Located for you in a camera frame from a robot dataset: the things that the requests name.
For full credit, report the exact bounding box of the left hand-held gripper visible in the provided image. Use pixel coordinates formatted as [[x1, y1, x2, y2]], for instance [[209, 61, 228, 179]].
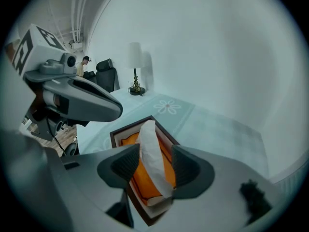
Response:
[[12, 23, 124, 143]]

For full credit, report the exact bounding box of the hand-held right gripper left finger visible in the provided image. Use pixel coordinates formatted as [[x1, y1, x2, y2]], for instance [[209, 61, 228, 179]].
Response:
[[44, 144, 141, 229]]

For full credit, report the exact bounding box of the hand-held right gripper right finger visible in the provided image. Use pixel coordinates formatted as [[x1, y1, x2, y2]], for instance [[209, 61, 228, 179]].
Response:
[[148, 144, 287, 232]]

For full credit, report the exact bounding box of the white tissue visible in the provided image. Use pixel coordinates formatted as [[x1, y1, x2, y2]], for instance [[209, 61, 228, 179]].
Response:
[[136, 119, 175, 198]]

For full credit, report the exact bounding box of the person's left forearm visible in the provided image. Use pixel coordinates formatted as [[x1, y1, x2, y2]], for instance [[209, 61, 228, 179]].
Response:
[[4, 39, 22, 59]]

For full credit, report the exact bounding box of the brown wooden tissue box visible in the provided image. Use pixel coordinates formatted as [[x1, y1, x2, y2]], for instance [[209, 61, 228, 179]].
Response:
[[110, 115, 181, 227]]

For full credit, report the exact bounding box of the orange tissue pack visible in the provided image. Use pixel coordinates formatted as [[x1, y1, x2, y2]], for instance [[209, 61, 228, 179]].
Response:
[[120, 131, 177, 206]]

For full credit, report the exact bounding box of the low black office chair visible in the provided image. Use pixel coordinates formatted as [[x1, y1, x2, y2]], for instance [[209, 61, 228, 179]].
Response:
[[83, 71, 98, 85]]

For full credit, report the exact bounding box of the tall black office chair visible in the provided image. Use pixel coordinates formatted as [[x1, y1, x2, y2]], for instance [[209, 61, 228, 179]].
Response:
[[95, 58, 119, 93]]

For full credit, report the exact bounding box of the light green tablecloth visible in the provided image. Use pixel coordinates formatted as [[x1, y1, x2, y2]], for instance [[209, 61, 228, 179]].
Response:
[[76, 88, 270, 179]]

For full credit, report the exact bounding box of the white shade table lamp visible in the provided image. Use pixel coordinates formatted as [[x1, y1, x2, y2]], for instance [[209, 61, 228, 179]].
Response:
[[126, 42, 146, 97]]

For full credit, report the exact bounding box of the floral table mat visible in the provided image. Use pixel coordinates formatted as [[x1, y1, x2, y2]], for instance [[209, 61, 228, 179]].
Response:
[[79, 93, 197, 154]]

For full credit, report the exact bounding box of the white ceiling pipe bundle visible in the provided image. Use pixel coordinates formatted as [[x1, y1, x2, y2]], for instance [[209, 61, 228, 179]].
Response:
[[70, 0, 92, 44]]

